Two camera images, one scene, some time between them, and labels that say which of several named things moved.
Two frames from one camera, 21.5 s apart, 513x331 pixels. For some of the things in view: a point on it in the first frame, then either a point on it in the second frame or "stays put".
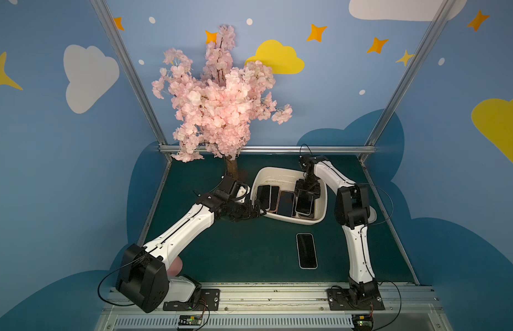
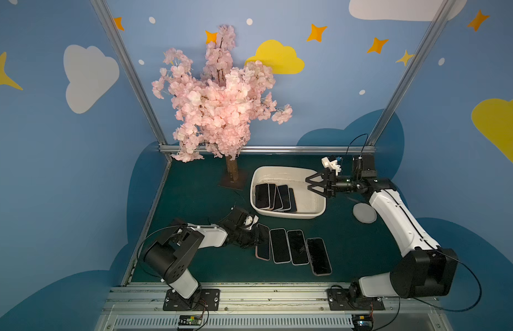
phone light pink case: [286, 203] to [298, 249]
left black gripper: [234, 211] to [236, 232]
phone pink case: [264, 196] to [263, 248]
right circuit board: [363, 322] stays put
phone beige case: [304, 203] to [318, 256]
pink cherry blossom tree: [215, 112] stays put
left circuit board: [190, 320] stays put
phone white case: [306, 251] to [280, 246]
